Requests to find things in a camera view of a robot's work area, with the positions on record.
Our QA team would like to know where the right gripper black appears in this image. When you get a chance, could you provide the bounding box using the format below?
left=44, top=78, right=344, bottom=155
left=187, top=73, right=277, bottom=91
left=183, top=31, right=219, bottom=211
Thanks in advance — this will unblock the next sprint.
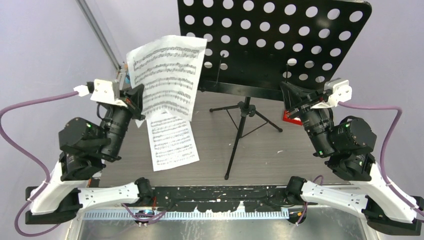
left=277, top=80, right=332, bottom=155

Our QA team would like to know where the sheet music page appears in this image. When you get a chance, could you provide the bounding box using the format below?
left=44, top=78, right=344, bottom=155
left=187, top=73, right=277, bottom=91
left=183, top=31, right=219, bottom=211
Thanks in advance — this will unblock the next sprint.
left=146, top=112, right=200, bottom=172
left=126, top=35, right=207, bottom=121

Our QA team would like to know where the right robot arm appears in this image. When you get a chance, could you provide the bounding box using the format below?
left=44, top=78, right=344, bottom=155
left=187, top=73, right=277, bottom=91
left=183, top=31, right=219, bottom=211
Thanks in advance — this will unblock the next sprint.
left=280, top=78, right=424, bottom=236

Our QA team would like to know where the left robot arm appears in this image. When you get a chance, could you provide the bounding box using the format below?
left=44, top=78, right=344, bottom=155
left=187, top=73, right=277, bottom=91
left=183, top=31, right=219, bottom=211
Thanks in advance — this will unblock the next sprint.
left=25, top=85, right=154, bottom=225

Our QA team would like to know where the red toy window block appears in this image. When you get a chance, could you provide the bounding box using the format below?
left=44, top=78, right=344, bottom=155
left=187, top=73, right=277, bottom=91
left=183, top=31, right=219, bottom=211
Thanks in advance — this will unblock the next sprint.
left=282, top=110, right=303, bottom=126

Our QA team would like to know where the black music stand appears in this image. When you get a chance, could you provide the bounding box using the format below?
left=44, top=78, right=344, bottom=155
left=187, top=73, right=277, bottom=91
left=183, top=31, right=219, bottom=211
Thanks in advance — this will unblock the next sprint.
left=177, top=0, right=373, bottom=181

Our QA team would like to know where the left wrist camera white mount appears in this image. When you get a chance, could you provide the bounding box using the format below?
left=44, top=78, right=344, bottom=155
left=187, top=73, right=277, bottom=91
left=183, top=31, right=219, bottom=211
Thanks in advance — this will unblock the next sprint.
left=73, top=79, right=128, bottom=108

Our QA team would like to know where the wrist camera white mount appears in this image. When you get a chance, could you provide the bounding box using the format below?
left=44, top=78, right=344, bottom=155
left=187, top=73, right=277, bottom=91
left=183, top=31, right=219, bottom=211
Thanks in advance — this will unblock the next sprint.
left=73, top=79, right=128, bottom=108
left=311, top=78, right=353, bottom=109

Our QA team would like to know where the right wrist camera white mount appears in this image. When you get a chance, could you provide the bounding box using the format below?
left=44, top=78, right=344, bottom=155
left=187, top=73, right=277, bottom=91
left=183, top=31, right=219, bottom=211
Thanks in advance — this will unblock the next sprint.
left=311, top=78, right=353, bottom=109

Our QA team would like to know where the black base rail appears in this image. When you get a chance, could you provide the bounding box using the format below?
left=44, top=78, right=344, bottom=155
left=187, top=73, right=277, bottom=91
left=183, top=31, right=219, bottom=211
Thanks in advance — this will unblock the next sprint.
left=120, top=184, right=319, bottom=215

